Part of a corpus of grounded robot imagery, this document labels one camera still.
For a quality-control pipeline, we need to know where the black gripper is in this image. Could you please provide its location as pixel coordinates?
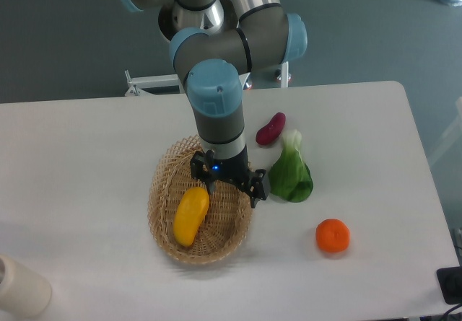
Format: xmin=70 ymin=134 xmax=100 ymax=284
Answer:
xmin=190 ymin=146 xmax=270 ymax=208

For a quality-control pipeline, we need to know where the yellow mango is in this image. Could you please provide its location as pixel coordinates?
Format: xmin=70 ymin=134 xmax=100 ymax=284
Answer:
xmin=173 ymin=187 xmax=209 ymax=247

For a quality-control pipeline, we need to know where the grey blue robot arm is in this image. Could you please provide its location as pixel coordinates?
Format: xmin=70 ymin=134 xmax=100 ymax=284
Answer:
xmin=123 ymin=0 xmax=308 ymax=203

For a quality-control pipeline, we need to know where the woven wicker basket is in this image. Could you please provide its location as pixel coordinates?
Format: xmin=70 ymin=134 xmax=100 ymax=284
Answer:
xmin=148 ymin=136 xmax=253 ymax=265

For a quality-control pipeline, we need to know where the purple sweet potato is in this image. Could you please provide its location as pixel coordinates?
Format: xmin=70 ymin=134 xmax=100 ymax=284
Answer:
xmin=256 ymin=112 xmax=286 ymax=146

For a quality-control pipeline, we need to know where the green bok choy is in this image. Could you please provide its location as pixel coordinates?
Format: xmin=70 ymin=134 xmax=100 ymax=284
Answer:
xmin=269 ymin=129 xmax=314 ymax=203

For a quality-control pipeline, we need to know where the orange tangerine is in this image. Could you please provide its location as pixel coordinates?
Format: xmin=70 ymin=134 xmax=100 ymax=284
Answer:
xmin=315 ymin=219 xmax=350 ymax=253

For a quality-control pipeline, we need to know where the cream cylindrical cup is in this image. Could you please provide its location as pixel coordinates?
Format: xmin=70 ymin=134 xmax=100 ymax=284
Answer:
xmin=1 ymin=255 xmax=52 ymax=318

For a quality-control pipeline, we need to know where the black device at table edge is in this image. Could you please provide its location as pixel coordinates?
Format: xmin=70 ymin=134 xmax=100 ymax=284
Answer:
xmin=436 ymin=266 xmax=461 ymax=304

